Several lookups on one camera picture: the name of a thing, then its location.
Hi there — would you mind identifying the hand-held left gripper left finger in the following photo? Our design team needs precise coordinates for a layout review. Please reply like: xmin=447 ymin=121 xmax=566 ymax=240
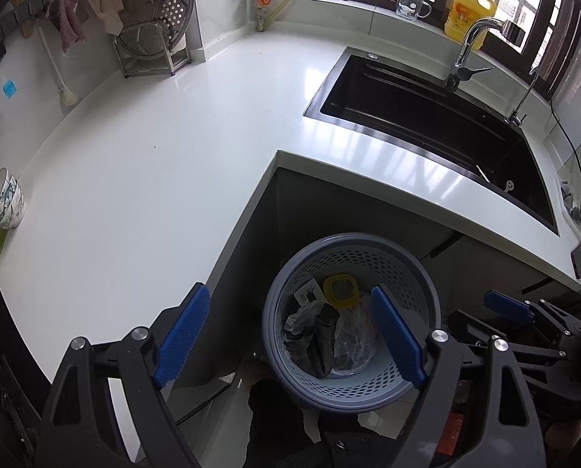
xmin=34 ymin=282 xmax=211 ymax=468

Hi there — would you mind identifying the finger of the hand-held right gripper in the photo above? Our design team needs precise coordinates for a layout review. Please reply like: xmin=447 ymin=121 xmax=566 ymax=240
xmin=484 ymin=290 xmax=581 ymax=348
xmin=446 ymin=309 xmax=581 ymax=401

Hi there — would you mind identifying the thin chrome water tap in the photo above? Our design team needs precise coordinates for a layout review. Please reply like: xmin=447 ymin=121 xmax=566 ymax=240
xmin=505 ymin=66 xmax=543 ymax=128

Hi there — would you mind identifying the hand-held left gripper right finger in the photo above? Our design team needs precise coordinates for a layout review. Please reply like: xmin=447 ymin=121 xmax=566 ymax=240
xmin=370 ymin=285 xmax=547 ymax=468

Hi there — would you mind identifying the white printed card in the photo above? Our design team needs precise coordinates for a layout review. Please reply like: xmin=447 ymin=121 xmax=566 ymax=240
xmin=294 ymin=279 xmax=326 ymax=306

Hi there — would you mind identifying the yellow detergent bottle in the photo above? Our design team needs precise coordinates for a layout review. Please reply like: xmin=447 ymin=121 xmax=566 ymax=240
xmin=444 ymin=0 xmax=497 ymax=50

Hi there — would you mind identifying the yellow-rimmed clear lid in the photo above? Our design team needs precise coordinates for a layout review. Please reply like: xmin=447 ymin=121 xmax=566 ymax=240
xmin=322 ymin=275 xmax=360 ymax=309

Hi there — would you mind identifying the black wall hook rail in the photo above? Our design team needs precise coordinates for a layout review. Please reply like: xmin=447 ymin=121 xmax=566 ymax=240
xmin=0 ymin=0 xmax=113 ymax=75

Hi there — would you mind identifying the dark green cloth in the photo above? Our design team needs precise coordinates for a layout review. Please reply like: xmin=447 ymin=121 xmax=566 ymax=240
xmin=285 ymin=302 xmax=343 ymax=379

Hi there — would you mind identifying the pink fluffy towel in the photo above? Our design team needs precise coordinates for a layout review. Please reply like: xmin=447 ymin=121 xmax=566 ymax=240
xmin=46 ymin=0 xmax=89 ymax=52

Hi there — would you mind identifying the yellow gas hose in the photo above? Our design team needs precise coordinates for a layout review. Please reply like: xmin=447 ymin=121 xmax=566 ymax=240
xmin=259 ymin=0 xmax=298 ymax=31

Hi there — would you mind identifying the clear plastic bag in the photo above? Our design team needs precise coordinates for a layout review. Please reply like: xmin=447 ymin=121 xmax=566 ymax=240
xmin=333 ymin=292 xmax=382 ymax=364

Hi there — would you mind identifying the clear glass mug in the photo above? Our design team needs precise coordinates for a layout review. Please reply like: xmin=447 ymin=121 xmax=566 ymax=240
xmin=397 ymin=0 xmax=432 ymax=23

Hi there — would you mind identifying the black kitchen sink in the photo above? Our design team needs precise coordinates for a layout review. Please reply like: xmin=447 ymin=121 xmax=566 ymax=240
xmin=303 ymin=46 xmax=562 ymax=237

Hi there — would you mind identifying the grey base cabinet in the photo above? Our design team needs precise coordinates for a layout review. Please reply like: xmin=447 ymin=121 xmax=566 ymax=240
xmin=174 ymin=166 xmax=581 ymax=401

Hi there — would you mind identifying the metal dish rack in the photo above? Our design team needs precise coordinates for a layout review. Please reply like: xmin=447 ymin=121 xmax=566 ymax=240
xmin=114 ymin=24 xmax=192 ymax=79

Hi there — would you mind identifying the white long-handled brush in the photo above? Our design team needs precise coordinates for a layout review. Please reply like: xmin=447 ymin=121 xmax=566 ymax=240
xmin=36 ymin=19 xmax=79 ymax=108

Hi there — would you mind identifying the chrome kitchen faucet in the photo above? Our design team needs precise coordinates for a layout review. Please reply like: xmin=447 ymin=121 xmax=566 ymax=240
xmin=446 ymin=17 xmax=525 ymax=91

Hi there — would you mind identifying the perforated metal steamer tray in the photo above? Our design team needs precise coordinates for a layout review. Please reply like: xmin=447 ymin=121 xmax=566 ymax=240
xmin=115 ymin=0 xmax=195 ymax=57

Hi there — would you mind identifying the beige hanging cloth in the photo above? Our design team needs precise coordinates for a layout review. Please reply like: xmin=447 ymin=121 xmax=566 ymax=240
xmin=85 ymin=0 xmax=124 ymax=36

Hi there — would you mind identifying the blue-grey perforated basket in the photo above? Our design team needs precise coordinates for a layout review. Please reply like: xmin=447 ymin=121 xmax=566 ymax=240
xmin=262 ymin=234 xmax=441 ymax=411

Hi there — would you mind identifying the black power cable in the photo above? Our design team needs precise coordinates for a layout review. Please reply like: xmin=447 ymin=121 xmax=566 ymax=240
xmin=546 ymin=102 xmax=581 ymax=293

